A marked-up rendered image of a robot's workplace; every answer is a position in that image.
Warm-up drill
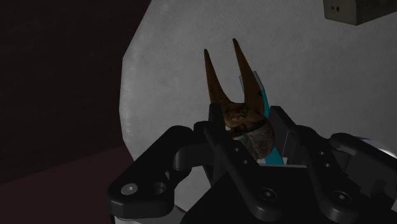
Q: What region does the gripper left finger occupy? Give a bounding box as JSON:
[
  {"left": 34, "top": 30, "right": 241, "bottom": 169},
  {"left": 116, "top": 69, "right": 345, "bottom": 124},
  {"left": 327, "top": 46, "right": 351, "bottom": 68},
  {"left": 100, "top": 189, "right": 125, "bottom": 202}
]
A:
[{"left": 106, "top": 104, "right": 282, "bottom": 223}]

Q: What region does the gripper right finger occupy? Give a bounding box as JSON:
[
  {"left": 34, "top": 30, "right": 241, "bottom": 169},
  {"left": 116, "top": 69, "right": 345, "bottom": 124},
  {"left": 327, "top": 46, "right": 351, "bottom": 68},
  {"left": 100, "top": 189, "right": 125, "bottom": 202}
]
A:
[{"left": 268, "top": 106, "right": 397, "bottom": 224}]

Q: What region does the brown two-pronged tool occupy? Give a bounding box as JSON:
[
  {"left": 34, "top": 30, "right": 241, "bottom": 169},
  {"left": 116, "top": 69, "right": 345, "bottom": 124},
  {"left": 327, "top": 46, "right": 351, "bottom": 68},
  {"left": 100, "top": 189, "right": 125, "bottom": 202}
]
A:
[{"left": 204, "top": 38, "right": 276, "bottom": 161}]

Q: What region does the teal pen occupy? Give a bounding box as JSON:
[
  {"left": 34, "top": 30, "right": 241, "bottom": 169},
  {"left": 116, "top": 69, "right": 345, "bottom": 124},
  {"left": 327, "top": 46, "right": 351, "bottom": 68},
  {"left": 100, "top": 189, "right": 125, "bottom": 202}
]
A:
[{"left": 239, "top": 70, "right": 285, "bottom": 165}]

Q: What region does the round white table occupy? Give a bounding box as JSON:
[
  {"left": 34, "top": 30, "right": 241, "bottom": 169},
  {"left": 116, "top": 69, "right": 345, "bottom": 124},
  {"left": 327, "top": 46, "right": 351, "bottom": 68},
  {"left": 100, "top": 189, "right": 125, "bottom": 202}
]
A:
[{"left": 118, "top": 0, "right": 397, "bottom": 224}]

